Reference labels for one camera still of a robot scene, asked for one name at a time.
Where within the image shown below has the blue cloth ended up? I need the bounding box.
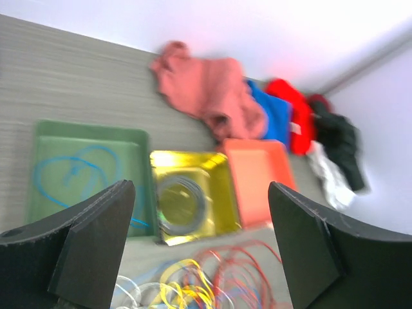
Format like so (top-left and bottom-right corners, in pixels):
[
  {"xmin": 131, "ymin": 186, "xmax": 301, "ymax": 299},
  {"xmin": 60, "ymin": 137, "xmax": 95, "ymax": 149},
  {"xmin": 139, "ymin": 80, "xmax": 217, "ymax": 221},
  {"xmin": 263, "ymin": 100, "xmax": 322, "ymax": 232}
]
[{"xmin": 247, "ymin": 80, "xmax": 292, "ymax": 149}]

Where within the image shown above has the yellow metal tin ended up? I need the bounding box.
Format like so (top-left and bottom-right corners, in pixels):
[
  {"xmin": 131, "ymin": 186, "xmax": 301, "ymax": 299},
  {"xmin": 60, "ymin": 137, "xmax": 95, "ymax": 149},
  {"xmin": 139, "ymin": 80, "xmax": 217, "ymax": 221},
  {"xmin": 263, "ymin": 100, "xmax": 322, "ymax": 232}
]
[{"xmin": 150, "ymin": 151, "xmax": 241, "ymax": 246}]

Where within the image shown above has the dark red cloth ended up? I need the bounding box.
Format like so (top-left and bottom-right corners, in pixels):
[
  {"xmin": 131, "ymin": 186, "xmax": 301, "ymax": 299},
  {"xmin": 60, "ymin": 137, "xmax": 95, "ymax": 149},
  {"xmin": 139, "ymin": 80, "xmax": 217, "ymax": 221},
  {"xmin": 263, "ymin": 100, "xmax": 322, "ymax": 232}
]
[{"xmin": 306, "ymin": 93, "xmax": 332, "ymax": 112}]

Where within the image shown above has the green plastic tray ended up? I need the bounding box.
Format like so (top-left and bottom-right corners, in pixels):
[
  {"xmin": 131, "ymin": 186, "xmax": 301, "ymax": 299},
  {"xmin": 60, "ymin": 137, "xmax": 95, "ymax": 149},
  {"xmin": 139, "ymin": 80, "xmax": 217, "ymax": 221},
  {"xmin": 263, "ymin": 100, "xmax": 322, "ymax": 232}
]
[{"xmin": 25, "ymin": 120, "xmax": 160, "ymax": 239}]

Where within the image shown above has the black cloth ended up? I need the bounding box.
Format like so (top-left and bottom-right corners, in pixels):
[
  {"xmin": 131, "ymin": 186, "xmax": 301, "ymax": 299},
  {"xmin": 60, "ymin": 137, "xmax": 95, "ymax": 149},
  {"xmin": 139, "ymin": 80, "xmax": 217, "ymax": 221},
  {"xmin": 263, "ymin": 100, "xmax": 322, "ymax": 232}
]
[{"xmin": 312, "ymin": 109, "xmax": 366, "ymax": 192}]

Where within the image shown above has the yellow cable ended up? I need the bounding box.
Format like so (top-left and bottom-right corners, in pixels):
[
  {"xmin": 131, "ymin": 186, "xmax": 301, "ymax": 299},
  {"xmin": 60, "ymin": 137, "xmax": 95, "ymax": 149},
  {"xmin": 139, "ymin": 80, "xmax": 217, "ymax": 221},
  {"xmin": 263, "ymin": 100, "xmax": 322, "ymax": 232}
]
[{"xmin": 159, "ymin": 259, "xmax": 216, "ymax": 309}]

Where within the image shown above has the grey cable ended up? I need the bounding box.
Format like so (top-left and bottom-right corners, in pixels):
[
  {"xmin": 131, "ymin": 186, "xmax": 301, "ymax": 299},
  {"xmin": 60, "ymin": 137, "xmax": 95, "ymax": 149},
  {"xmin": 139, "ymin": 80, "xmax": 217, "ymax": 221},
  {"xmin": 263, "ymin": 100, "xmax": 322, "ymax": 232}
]
[{"xmin": 156, "ymin": 176, "xmax": 209, "ymax": 236}]

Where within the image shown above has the blue cable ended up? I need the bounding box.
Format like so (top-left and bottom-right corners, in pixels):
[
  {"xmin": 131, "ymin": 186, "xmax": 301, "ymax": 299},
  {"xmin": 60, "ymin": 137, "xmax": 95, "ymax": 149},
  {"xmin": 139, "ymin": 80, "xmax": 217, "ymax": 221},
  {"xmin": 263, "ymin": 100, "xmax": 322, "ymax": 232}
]
[
  {"xmin": 34, "ymin": 145, "xmax": 151, "ymax": 229},
  {"xmin": 114, "ymin": 259, "xmax": 181, "ymax": 297}
]

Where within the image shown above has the pink cloth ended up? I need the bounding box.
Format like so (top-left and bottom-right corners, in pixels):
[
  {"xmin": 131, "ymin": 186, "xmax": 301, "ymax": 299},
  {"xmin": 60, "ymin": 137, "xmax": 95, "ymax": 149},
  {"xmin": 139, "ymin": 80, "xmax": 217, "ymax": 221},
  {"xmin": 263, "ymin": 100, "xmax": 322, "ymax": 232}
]
[{"xmin": 151, "ymin": 41, "xmax": 268, "ymax": 142}]

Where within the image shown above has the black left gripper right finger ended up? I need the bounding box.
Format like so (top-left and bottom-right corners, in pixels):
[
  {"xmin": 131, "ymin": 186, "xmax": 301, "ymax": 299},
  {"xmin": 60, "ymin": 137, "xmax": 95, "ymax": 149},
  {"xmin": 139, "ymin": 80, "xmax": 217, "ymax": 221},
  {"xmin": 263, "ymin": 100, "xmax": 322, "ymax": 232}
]
[{"xmin": 268, "ymin": 182, "xmax": 411, "ymax": 308}]

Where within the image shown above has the red cable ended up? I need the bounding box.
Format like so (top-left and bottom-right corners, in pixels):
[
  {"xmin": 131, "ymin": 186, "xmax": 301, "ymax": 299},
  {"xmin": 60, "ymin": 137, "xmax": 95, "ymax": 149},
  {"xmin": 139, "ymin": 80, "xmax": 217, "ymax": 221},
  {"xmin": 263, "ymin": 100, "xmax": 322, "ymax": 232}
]
[{"xmin": 192, "ymin": 239, "xmax": 292, "ymax": 309}]

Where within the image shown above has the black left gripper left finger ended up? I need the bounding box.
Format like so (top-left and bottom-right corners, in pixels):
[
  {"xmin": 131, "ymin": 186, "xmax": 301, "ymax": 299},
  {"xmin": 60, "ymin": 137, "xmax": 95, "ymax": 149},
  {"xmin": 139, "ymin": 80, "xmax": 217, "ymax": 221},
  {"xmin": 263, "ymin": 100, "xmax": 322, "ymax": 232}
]
[{"xmin": 1, "ymin": 180, "xmax": 135, "ymax": 308}]

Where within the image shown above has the blue cable in green tray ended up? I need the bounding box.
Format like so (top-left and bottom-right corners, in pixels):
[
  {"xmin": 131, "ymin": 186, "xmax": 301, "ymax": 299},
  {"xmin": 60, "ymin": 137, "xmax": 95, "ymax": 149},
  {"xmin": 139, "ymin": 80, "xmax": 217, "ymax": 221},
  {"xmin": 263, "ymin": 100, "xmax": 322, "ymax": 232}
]
[{"xmin": 34, "ymin": 145, "xmax": 151, "ymax": 229}]

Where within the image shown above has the white cable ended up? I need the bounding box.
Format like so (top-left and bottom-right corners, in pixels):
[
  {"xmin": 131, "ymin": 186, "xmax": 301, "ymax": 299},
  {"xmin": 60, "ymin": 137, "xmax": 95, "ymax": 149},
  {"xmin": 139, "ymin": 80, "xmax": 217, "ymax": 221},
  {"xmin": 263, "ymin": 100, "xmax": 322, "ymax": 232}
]
[{"xmin": 111, "ymin": 275, "xmax": 232, "ymax": 309}]

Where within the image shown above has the orange plastic tray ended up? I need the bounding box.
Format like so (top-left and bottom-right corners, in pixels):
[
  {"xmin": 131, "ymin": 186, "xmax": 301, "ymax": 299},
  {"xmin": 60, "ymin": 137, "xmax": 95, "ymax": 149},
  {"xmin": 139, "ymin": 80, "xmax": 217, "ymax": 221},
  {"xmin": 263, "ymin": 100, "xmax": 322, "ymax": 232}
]
[{"xmin": 219, "ymin": 138, "xmax": 297, "ymax": 229}]

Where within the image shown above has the white cloth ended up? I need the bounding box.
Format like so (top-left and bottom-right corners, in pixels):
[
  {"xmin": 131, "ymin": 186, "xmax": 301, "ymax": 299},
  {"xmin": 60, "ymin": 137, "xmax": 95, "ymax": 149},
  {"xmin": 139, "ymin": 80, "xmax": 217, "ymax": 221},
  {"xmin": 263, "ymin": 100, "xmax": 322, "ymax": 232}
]
[{"xmin": 306, "ymin": 141, "xmax": 356, "ymax": 212}]

